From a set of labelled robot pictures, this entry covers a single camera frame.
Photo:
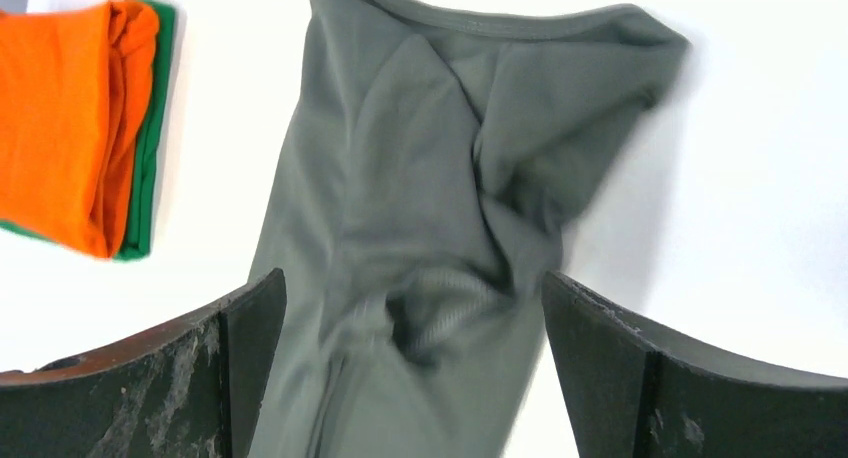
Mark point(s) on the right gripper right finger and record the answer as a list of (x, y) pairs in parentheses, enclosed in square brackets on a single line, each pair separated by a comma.
[(634, 387)]

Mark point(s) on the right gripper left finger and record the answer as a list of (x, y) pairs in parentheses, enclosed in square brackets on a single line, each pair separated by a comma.
[(189, 387)]

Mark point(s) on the dark grey t shirt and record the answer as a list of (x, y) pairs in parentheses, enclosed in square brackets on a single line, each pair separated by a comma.
[(431, 165)]

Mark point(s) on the folded green t shirt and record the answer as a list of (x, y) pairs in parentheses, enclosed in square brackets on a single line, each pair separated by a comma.
[(149, 157)]

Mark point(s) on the folded orange t shirt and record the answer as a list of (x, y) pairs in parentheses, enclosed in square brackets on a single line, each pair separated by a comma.
[(60, 124)]

